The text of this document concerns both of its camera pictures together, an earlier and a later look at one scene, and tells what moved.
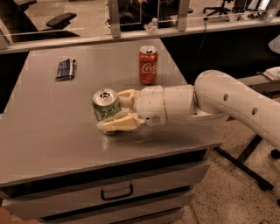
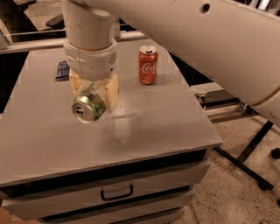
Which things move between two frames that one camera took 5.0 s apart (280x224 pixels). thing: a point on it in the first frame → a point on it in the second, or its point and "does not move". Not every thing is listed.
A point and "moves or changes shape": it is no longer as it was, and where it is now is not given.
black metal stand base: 240,163 does not move
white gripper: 150,104 → 91,65
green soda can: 106,102 moves or changes shape
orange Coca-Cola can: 148,56 does not move
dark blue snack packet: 65,70 does not move
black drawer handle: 117,197 does not move
